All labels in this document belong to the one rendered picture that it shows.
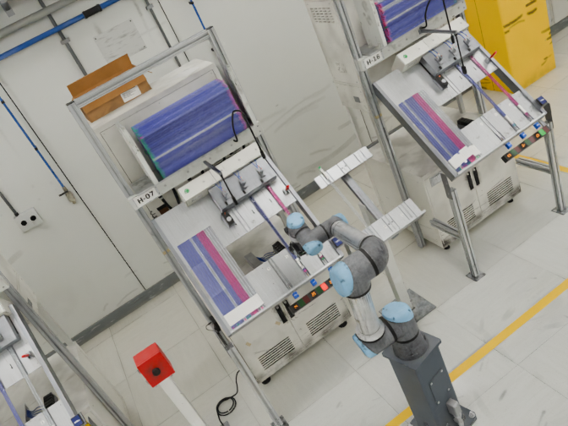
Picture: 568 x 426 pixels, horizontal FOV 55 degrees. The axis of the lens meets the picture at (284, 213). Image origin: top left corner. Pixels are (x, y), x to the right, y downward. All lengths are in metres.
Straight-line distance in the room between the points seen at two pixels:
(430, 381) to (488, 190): 1.64
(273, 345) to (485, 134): 1.68
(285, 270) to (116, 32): 2.20
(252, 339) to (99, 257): 1.75
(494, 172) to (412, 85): 0.85
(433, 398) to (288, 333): 1.01
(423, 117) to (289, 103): 1.70
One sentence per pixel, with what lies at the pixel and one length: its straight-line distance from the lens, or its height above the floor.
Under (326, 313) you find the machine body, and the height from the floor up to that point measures 0.20.
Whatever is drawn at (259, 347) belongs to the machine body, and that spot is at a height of 0.29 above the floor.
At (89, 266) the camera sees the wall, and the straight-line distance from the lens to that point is 4.48.
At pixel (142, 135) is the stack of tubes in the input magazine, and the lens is 2.67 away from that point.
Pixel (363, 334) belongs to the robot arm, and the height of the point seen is 0.80.
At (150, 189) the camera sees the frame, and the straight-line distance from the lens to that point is 2.77.
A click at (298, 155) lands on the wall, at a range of 4.74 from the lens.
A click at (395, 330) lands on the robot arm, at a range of 2.26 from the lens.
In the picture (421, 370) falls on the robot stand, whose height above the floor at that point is 0.50.
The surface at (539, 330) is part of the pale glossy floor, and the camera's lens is 3.14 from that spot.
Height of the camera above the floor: 2.33
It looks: 29 degrees down
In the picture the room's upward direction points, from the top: 26 degrees counter-clockwise
